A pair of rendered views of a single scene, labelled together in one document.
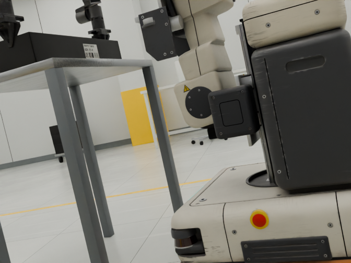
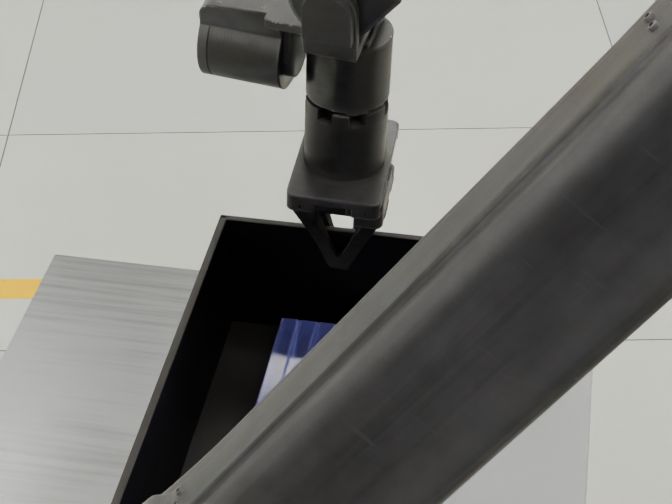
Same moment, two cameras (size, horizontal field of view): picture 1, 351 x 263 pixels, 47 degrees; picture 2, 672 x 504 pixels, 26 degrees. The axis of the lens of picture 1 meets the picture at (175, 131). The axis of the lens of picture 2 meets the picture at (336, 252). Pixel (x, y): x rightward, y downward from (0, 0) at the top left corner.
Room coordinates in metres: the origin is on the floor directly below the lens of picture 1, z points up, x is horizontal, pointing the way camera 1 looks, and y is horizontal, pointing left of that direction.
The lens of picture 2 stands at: (1.07, 0.44, 1.57)
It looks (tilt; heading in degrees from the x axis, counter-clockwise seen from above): 39 degrees down; 347
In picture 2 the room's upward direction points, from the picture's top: straight up
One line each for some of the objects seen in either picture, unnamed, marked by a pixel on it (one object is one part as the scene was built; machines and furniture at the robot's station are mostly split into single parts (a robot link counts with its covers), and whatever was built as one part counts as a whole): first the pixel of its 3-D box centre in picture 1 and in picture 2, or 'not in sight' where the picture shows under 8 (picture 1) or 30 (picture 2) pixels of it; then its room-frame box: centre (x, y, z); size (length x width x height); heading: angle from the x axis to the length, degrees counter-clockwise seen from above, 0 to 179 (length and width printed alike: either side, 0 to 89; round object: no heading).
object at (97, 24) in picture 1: (98, 26); (345, 134); (1.88, 0.24, 1.00); 0.10 x 0.07 x 0.07; 157
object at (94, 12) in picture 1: (94, 13); (340, 58); (1.88, 0.24, 1.06); 0.07 x 0.06 x 0.07; 60
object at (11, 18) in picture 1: (6, 33); not in sight; (1.35, 0.47, 0.93); 0.07 x 0.07 x 0.09; 67
